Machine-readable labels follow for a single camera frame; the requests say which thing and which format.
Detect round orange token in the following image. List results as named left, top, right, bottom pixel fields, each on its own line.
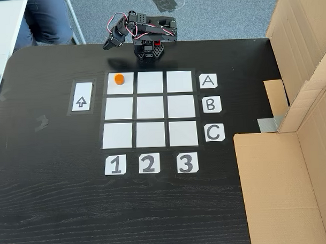
left=113, top=72, right=126, bottom=86

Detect white nine-square grid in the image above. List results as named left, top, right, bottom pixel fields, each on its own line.
left=96, top=68, right=204, bottom=154

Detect white desk leg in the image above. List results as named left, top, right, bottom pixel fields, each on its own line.
left=63, top=0, right=87, bottom=47

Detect black floor tape patch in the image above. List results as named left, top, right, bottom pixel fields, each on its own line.
left=151, top=0, right=179, bottom=15

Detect white arrow paper sheet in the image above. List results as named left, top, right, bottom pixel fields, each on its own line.
left=70, top=81, right=95, bottom=113

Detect person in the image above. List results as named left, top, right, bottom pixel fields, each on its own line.
left=11, top=0, right=76, bottom=53

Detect paper sheet letter A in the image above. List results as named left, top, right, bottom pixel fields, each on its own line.
left=198, top=73, right=218, bottom=90

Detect clear tape scraps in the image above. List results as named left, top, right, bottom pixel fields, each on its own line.
left=34, top=115, right=50, bottom=133

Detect white desk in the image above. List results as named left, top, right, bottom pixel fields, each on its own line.
left=0, top=0, right=32, bottom=75

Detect paper sheet letter B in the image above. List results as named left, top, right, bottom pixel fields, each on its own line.
left=201, top=95, right=222, bottom=113

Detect paper sheet number 1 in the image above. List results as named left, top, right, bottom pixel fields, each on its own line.
left=104, top=154, right=127, bottom=176

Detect paper sheet number 2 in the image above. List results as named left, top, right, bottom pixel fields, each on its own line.
left=138, top=152, right=162, bottom=174

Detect paper sheet letter C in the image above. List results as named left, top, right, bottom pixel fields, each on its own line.
left=204, top=123, right=226, bottom=142

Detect paper sheet number 3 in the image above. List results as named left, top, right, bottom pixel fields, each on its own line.
left=176, top=152, right=200, bottom=174

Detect red white servo cable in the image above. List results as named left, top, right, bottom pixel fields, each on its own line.
left=105, top=10, right=175, bottom=42

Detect grey duct tape strip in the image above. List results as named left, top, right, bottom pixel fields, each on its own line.
left=256, top=114, right=285, bottom=133

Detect brown cardboard wall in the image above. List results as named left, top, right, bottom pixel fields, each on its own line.
left=260, top=0, right=326, bottom=117
left=231, top=78, right=326, bottom=244

